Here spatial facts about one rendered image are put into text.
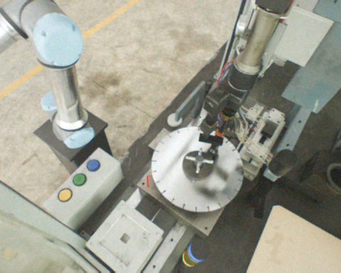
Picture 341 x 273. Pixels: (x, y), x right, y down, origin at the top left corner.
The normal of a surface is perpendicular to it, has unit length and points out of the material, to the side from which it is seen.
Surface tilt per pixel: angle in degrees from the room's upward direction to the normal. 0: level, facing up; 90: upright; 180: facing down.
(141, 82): 0
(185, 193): 0
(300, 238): 0
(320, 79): 90
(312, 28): 90
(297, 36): 90
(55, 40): 82
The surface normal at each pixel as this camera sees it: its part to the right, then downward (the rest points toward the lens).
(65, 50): 0.62, 0.60
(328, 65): -0.57, 0.68
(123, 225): 0.04, -0.52
